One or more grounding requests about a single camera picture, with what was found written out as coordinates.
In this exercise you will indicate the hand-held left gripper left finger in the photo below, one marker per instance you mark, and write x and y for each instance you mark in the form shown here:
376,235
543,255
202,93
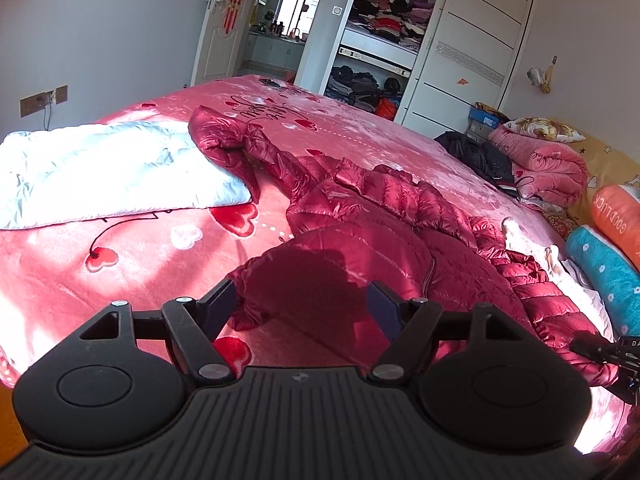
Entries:
222,305

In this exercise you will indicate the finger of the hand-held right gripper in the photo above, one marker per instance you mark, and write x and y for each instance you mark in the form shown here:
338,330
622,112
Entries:
595,351

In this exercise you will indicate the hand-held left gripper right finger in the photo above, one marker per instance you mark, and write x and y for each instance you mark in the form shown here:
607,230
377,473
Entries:
381,310

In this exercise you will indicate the red down jacket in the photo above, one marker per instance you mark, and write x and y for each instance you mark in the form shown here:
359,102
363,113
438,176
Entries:
380,210

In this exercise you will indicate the pile of dark folded clothes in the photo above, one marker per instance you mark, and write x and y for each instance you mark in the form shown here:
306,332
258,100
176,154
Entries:
355,85

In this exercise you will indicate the pile of colourful folded clothes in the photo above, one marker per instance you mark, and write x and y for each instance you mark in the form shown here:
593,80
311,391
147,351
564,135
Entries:
390,20

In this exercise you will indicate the white cloth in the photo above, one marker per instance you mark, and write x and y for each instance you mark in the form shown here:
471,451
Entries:
587,295

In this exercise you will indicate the teal flower bolster pillow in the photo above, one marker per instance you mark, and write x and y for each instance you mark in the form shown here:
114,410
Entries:
605,270

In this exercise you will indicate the floral patterned cloth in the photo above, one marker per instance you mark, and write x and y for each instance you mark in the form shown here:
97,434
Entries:
556,224

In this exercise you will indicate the orange bolster pillow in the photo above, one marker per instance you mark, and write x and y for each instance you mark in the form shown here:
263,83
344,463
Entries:
620,220

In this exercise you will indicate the beige cloth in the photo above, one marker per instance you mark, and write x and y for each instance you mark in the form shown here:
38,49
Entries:
520,240

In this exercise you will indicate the pink heart printed blanket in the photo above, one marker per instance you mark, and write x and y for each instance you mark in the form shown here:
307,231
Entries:
375,135

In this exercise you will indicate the black jacket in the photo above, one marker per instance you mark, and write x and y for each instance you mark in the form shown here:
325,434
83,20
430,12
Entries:
470,155

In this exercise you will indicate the white quilt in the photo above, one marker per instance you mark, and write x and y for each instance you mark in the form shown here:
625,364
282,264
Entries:
100,170

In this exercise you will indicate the yellow headboard cushion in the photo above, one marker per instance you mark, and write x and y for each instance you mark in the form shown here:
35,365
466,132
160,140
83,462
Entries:
605,165

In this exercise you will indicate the pink folded quilt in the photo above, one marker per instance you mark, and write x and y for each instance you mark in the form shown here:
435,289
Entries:
545,170

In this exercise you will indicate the orange folded cloth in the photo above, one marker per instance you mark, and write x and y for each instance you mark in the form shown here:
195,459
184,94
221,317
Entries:
387,109

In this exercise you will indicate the blue box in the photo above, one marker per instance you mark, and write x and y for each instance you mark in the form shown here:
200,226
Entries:
482,119

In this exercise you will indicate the dark phone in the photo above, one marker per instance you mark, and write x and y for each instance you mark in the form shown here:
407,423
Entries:
271,83

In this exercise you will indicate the floral pillow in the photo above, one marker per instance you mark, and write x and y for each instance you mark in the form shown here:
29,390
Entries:
542,129

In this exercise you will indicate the white door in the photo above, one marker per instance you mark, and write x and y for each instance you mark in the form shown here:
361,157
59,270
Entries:
215,50

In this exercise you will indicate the white kitchen cabinet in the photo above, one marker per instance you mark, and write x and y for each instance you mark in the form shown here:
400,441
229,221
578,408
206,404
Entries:
272,52

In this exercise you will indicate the white wardrobe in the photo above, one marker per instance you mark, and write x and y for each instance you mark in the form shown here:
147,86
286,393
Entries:
465,60

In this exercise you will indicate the yellow hanging ornament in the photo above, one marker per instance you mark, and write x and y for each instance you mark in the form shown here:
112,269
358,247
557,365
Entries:
548,80

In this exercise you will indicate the kitchen window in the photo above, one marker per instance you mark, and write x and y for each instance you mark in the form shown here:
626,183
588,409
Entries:
299,10

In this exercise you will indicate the brown wall socket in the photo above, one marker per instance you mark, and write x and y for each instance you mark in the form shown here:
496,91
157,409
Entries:
61,94
32,105

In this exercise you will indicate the white wall hair dryer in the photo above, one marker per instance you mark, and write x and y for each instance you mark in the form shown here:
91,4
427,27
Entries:
535,76

